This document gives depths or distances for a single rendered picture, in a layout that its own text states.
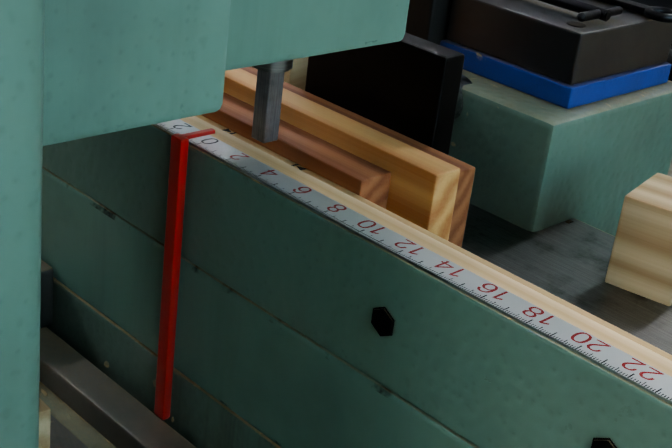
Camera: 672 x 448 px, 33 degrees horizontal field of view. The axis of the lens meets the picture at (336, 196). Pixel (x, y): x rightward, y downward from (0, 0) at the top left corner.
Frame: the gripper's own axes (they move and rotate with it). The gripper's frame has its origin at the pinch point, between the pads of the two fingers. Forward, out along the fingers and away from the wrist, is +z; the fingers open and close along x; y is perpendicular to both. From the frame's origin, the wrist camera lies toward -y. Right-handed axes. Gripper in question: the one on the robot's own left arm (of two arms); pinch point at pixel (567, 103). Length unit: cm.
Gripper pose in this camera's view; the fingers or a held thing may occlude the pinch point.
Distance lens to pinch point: 91.1
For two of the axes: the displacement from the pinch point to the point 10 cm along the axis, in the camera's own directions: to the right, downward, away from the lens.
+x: -6.9, -3.6, 6.2
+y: 2.6, 6.8, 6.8
